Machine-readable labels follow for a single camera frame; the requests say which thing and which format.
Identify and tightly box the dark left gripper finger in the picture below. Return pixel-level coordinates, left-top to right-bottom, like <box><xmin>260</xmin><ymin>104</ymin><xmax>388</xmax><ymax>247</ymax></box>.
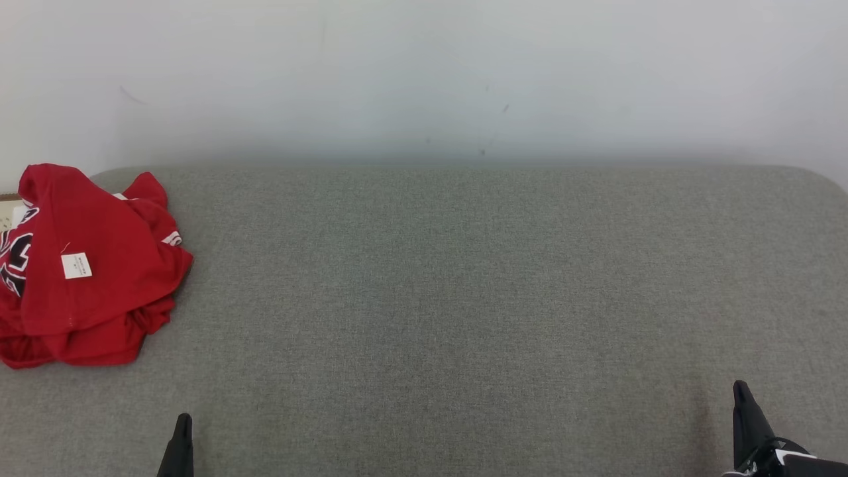
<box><xmin>157</xmin><ymin>413</ymin><xmax>194</xmax><ymax>477</ymax></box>

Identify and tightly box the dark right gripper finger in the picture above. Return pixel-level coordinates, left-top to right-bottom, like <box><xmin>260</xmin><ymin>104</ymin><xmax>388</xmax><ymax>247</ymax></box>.
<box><xmin>732</xmin><ymin>380</ymin><xmax>776</xmax><ymax>470</ymax></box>

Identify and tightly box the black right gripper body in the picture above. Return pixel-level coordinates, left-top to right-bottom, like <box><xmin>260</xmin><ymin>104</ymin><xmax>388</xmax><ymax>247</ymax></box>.
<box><xmin>722</xmin><ymin>439</ymin><xmax>848</xmax><ymax>477</ymax></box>

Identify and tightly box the red jersey number 23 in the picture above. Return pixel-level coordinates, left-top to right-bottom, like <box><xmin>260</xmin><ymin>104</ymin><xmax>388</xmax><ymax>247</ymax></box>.
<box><xmin>0</xmin><ymin>164</ymin><xmax>194</xmax><ymax>339</ymax></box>

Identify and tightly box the beige perforated laundry basket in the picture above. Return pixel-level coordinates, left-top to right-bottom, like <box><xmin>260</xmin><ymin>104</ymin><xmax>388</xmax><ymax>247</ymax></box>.
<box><xmin>0</xmin><ymin>193</ymin><xmax>27</xmax><ymax>233</ymax></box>

